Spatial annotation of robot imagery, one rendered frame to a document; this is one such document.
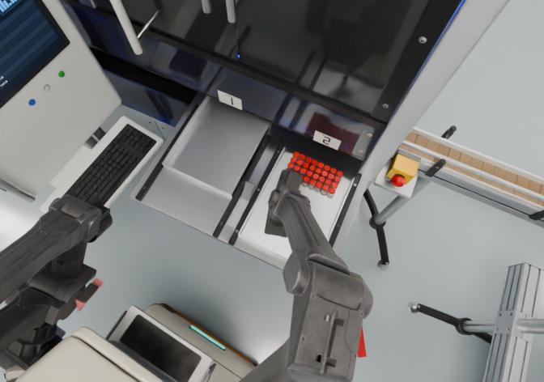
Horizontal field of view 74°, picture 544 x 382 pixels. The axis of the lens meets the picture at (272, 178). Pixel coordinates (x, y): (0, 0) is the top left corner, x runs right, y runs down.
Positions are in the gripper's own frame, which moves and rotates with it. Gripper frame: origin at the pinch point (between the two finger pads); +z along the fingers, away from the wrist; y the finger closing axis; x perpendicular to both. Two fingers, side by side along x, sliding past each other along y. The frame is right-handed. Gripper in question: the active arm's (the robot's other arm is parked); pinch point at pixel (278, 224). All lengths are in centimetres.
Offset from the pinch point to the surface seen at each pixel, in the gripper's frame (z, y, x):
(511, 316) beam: 44, -8, -96
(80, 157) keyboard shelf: 19, 16, 76
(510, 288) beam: 49, 4, -99
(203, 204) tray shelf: 10.1, 4.6, 25.3
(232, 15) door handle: -47, 31, 17
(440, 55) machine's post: -50, 26, -25
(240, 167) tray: 10.1, 19.6, 16.4
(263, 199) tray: 9.9, 9.9, 6.3
